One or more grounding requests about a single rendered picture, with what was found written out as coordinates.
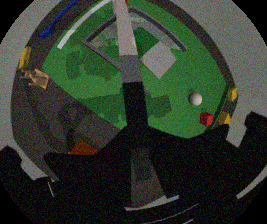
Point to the green putting mat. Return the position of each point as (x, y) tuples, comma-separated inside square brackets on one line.
[(97, 84)]

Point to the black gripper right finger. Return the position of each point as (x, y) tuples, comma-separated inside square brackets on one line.
[(173, 156)]

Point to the white flat bar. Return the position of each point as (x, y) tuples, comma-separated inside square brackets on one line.
[(80, 21)]

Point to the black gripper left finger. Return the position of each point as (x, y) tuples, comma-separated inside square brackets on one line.
[(111, 166)]

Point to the white golf ball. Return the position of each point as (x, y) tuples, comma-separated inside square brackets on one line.
[(196, 99)]

